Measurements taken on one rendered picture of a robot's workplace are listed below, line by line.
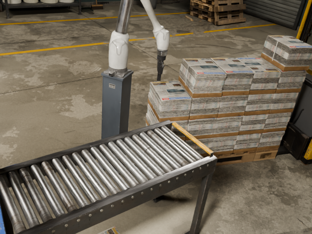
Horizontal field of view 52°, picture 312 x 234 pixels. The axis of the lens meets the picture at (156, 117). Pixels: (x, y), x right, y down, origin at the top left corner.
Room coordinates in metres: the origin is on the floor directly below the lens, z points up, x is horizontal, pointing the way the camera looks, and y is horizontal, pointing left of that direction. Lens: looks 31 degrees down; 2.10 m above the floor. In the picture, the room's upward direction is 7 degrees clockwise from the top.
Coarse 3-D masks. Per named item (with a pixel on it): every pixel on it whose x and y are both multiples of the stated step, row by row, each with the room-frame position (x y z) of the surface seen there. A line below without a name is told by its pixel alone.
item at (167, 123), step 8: (168, 120) 2.16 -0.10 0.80; (144, 128) 2.00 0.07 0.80; (152, 128) 2.01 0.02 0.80; (160, 128) 2.06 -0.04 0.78; (112, 136) 1.84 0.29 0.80; (120, 136) 1.86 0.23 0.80; (88, 144) 1.72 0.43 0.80; (96, 144) 1.73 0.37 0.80; (56, 152) 1.60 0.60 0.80; (64, 152) 1.61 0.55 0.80; (72, 152) 1.62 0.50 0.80; (80, 152) 1.65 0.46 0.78; (112, 152) 1.80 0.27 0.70; (32, 160) 1.49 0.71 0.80; (40, 160) 1.50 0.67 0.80; (48, 160) 1.52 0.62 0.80; (72, 160) 1.61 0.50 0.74; (8, 168) 1.40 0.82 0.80; (16, 168) 1.41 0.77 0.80; (40, 168) 1.48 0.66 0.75; (32, 176) 1.45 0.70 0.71; (8, 184) 1.36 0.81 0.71
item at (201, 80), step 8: (192, 72) 2.62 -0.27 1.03; (200, 72) 2.57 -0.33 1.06; (208, 72) 2.60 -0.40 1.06; (216, 72) 2.62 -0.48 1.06; (224, 72) 2.65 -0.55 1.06; (192, 80) 2.59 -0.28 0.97; (200, 80) 2.55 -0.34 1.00; (208, 80) 2.57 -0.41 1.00; (216, 80) 2.60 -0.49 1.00; (192, 88) 2.55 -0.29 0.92; (200, 88) 2.56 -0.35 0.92; (208, 88) 2.58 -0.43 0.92; (216, 88) 2.61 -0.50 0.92; (192, 96) 2.53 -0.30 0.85
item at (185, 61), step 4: (184, 60) 2.82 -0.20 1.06; (188, 60) 2.83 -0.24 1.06; (192, 60) 2.84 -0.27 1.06; (196, 60) 2.86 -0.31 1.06; (200, 60) 2.87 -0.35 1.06; (204, 60) 2.89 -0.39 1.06; (208, 60) 2.90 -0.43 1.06; (184, 64) 2.81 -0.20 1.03; (188, 64) 2.74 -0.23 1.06; (192, 64) 2.76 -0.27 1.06; (196, 64) 2.77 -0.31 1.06; (208, 64) 2.80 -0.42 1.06; (212, 64) 2.82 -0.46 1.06; (184, 68) 2.79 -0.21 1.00; (180, 72) 2.86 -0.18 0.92; (184, 72) 2.77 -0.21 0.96; (180, 76) 2.84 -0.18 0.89; (184, 76) 2.75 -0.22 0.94; (184, 80) 2.74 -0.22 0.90
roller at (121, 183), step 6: (90, 150) 1.68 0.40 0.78; (96, 150) 1.66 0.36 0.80; (96, 156) 1.62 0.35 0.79; (102, 156) 1.61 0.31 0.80; (102, 162) 1.56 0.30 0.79; (108, 162) 1.56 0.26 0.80; (108, 168) 1.51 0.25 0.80; (108, 174) 1.49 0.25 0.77; (114, 174) 1.46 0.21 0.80; (114, 180) 1.43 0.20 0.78; (120, 180) 1.41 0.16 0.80; (120, 186) 1.38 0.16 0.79; (126, 186) 1.37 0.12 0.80
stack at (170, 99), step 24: (168, 96) 2.52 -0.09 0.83; (240, 96) 2.71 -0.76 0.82; (264, 96) 2.81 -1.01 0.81; (192, 120) 2.55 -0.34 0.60; (216, 120) 2.64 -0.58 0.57; (240, 120) 2.73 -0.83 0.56; (264, 120) 2.84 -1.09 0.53; (192, 144) 2.56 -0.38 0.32; (216, 144) 2.66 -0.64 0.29; (240, 144) 2.77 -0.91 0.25
